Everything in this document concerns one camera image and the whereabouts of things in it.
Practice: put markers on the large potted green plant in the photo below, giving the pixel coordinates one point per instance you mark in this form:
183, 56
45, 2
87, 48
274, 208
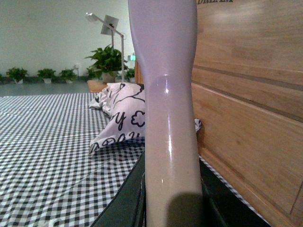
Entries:
108, 61

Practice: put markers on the small potted plant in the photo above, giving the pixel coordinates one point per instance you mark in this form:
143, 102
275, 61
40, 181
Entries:
68, 75
130, 75
46, 75
17, 74

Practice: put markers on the white pillow black doodles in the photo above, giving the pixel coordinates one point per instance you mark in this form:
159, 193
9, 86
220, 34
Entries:
124, 103

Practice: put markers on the wooden headboard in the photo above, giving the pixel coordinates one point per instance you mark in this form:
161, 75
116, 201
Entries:
247, 86

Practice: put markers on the black white checkered bedsheet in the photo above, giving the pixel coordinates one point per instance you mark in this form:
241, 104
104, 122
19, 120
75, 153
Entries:
47, 176

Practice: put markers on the white floor lamp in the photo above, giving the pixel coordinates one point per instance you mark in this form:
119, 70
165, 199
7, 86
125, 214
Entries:
109, 28

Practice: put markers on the wooden side table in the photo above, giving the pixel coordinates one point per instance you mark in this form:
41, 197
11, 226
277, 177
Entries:
96, 85

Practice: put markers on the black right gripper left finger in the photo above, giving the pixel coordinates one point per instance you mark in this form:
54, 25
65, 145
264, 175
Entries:
128, 207

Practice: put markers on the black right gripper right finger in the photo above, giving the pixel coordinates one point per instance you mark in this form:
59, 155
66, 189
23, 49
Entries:
223, 206

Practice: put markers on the beige hand brush black bristles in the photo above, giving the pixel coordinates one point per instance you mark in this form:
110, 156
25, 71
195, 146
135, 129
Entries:
164, 34

